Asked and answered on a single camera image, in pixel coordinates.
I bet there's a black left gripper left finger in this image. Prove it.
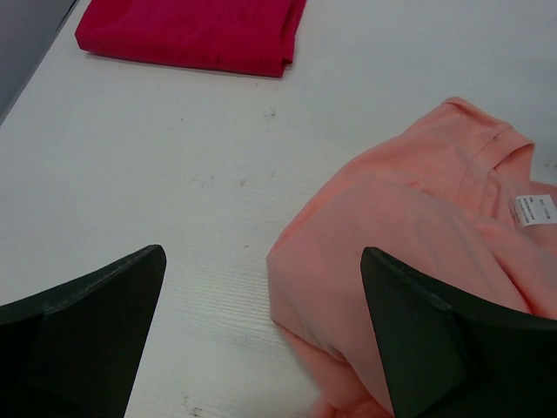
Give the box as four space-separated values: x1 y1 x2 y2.
1 245 166 417

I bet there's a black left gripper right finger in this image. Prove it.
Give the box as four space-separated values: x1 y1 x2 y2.
360 247 556 417

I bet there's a salmon pink t-shirt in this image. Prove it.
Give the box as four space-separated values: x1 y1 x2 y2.
266 98 556 417

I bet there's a folded red t-shirt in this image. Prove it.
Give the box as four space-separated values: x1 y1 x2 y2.
75 0 305 78

